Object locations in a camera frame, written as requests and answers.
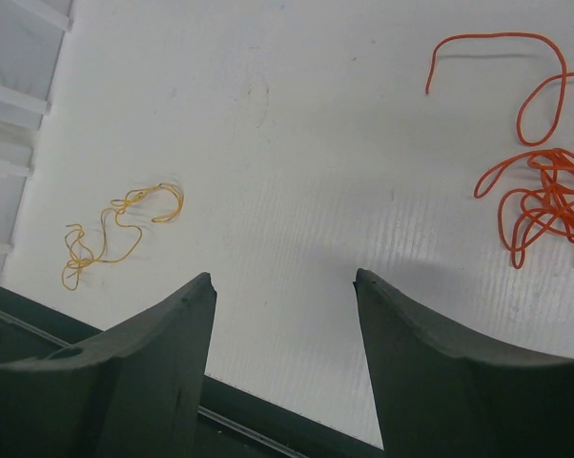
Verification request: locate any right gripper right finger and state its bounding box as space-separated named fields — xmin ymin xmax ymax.
xmin=354 ymin=269 xmax=574 ymax=457

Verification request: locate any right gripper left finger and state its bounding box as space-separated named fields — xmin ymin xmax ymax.
xmin=0 ymin=273 xmax=216 ymax=457

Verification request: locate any yellow wire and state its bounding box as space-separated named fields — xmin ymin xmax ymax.
xmin=60 ymin=182 xmax=185 ymax=291

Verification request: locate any orange wire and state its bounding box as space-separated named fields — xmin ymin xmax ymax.
xmin=424 ymin=31 xmax=574 ymax=271

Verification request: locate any white compartment tray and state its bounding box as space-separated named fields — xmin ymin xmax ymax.
xmin=0 ymin=1 xmax=73 ymax=278

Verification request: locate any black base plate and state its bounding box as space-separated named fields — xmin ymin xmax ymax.
xmin=0 ymin=278 xmax=383 ymax=458

